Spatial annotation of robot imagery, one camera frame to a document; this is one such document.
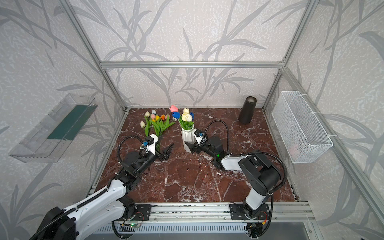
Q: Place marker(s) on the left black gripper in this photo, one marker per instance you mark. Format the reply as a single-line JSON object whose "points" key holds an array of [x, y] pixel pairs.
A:
{"points": [[159, 153]]}

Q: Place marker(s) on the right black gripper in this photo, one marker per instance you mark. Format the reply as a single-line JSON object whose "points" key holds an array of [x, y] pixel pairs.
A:
{"points": [[201, 146]]}

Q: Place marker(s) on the white ribbed vase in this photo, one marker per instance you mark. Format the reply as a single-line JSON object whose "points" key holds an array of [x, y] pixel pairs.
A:
{"points": [[188, 136]]}

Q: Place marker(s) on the black cone vase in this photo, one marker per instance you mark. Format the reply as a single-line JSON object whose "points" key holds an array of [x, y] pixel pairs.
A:
{"points": [[247, 110]]}

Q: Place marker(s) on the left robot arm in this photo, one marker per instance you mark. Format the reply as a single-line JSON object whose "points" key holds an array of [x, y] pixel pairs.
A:
{"points": [[57, 225]]}

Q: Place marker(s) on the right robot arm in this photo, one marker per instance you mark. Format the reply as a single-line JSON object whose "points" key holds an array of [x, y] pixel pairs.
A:
{"points": [[266, 173]]}

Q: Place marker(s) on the pink object in basket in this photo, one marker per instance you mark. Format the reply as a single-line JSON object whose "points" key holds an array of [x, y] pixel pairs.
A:
{"points": [[294, 151]]}

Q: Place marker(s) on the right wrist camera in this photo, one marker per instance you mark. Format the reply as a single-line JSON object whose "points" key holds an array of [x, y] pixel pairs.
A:
{"points": [[200, 137]]}

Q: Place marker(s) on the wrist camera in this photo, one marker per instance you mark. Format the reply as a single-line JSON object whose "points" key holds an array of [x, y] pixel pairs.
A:
{"points": [[149, 144], [200, 137]]}

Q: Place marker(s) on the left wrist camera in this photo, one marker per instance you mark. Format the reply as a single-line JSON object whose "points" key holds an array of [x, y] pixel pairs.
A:
{"points": [[149, 144]]}

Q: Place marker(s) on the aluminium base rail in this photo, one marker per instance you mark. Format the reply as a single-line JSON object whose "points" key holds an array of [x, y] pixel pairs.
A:
{"points": [[195, 213]]}

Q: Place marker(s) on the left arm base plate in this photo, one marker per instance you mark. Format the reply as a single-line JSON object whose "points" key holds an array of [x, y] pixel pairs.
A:
{"points": [[139, 212]]}

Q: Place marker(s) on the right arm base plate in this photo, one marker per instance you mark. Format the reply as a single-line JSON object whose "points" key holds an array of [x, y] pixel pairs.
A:
{"points": [[244, 212]]}

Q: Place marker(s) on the white wire mesh basket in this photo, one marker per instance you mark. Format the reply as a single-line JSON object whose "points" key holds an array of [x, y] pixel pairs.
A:
{"points": [[298, 124]]}

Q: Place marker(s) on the clear plastic wall shelf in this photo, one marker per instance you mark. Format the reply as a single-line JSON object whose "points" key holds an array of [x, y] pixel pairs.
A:
{"points": [[47, 142]]}

